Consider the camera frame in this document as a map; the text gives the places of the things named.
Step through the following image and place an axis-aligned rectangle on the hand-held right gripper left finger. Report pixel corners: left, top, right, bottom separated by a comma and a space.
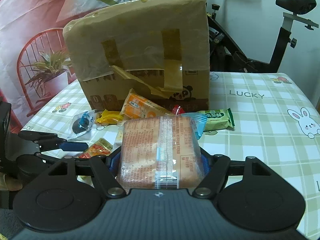
46, 148, 127, 197

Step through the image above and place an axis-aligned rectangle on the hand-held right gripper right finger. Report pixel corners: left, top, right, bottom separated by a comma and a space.
192, 148, 274, 197

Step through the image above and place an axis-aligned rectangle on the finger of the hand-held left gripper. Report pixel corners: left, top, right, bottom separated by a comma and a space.
34, 151, 66, 165
18, 131, 89, 153

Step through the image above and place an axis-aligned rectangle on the small red yellow snack packet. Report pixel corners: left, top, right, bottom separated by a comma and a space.
78, 137, 113, 159

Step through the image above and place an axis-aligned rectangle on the clear packet of orange bread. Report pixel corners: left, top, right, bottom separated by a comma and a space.
116, 112, 208, 190

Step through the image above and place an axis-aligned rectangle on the orange and white snack packet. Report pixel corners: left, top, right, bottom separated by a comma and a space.
120, 88, 175, 120

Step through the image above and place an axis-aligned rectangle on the plastic-lined cardboard box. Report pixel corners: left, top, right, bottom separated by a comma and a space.
62, 0, 211, 113

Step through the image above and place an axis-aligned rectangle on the person's left hand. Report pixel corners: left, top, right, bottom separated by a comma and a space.
0, 174, 23, 192

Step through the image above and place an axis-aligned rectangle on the clear packet with black toy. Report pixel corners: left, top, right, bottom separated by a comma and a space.
67, 110, 97, 140

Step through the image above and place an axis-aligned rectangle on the pale yellow snack packet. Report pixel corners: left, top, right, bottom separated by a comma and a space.
114, 121, 125, 145

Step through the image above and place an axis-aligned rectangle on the green snack packet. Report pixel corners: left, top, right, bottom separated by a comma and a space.
196, 108, 235, 131

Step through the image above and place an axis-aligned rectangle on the checked tablecloth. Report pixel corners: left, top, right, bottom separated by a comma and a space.
24, 71, 320, 240

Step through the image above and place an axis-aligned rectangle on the small red snack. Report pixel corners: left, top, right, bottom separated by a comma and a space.
172, 104, 186, 115

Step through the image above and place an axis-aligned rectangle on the grey fleece cloth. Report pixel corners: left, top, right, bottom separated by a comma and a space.
0, 206, 25, 240

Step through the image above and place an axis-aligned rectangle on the black exercise bike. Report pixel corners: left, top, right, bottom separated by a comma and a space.
160, 0, 320, 73

